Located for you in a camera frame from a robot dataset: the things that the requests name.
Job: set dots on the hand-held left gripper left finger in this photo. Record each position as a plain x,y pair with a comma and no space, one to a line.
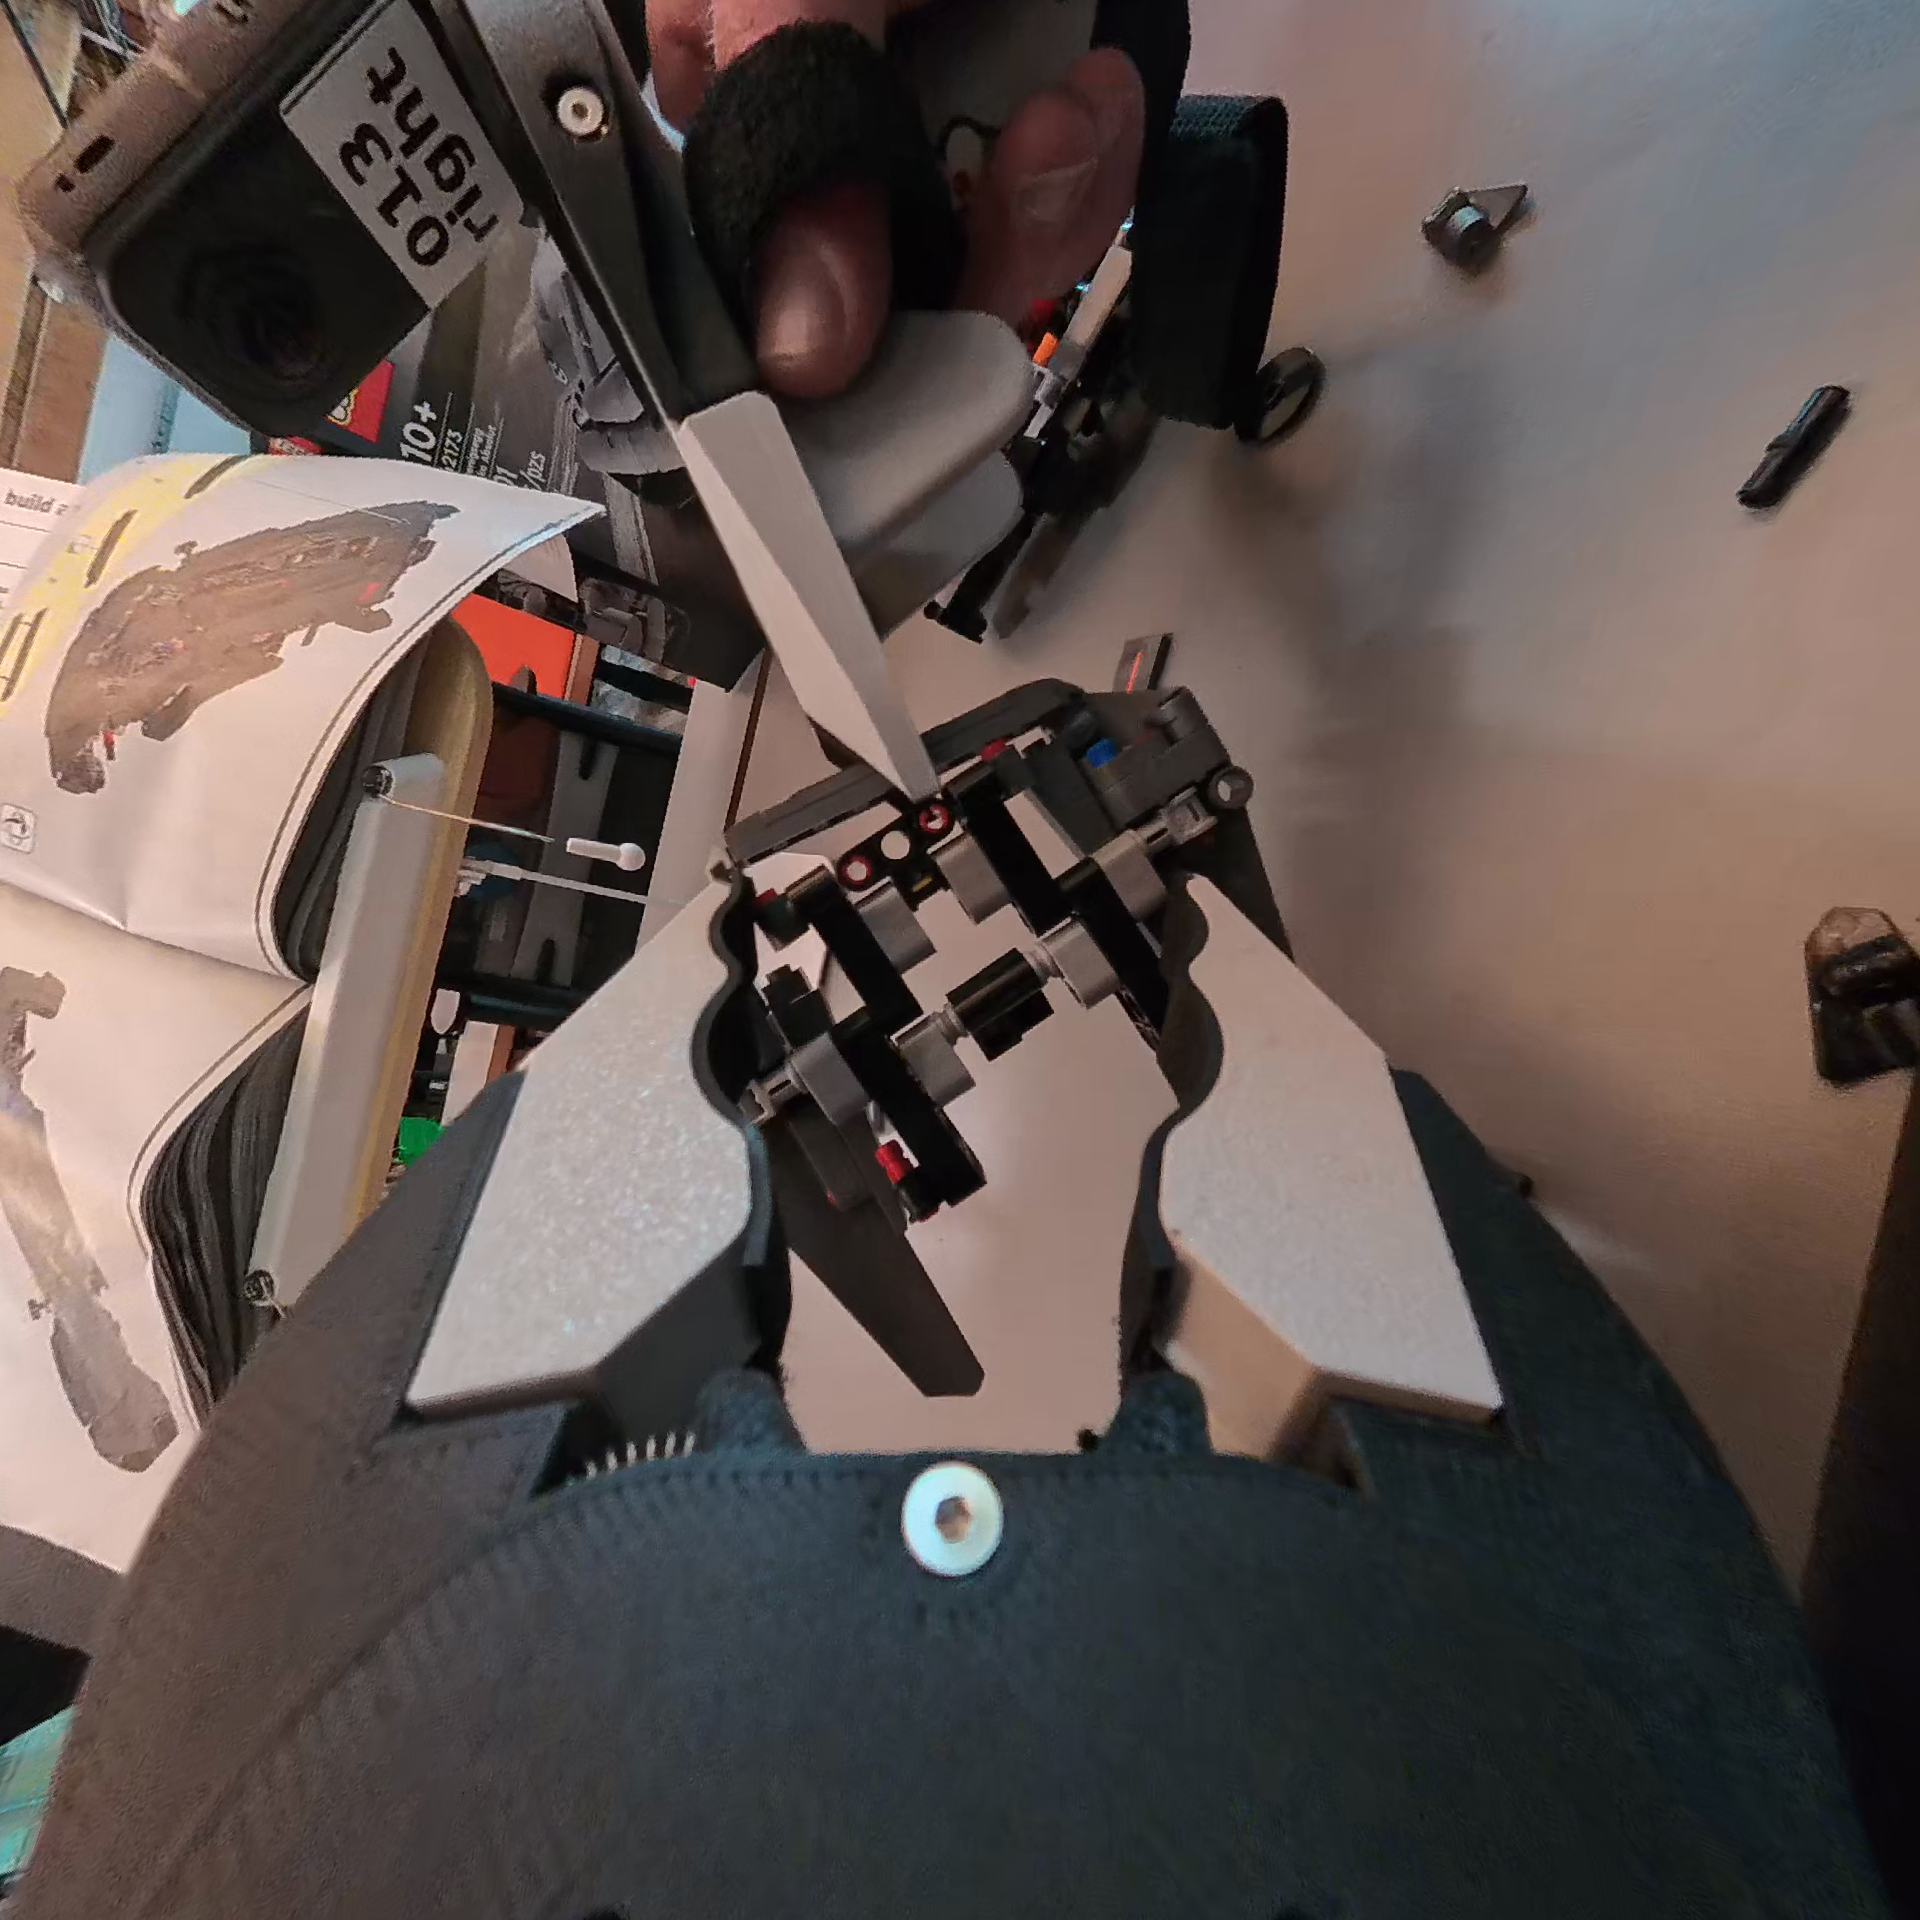
599,1200

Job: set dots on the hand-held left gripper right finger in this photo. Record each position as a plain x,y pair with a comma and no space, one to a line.
1320,1200

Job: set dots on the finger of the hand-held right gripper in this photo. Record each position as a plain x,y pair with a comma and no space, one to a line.
795,569

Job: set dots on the grey lego car model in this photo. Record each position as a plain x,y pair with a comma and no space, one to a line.
1080,451

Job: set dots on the small lego technic sub-assembly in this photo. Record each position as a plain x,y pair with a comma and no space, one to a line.
961,931

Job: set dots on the dark lego set box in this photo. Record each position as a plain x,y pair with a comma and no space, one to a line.
495,436

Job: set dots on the small grey orange-striped lego tile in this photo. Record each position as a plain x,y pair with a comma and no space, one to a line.
1144,665

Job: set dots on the dark round lego disc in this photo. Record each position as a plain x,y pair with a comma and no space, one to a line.
1283,395

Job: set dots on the black angled lego connector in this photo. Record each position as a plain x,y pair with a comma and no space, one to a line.
1865,990

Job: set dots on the lego instruction booklet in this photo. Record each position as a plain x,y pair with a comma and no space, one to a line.
148,675

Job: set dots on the small grey lego piece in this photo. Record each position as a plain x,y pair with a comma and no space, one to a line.
1473,224

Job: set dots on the black lego pin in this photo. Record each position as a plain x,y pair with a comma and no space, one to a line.
1792,447

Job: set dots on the person's right hand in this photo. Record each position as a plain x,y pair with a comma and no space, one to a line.
819,300

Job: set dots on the orange plastic part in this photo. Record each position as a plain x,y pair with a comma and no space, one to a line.
516,646

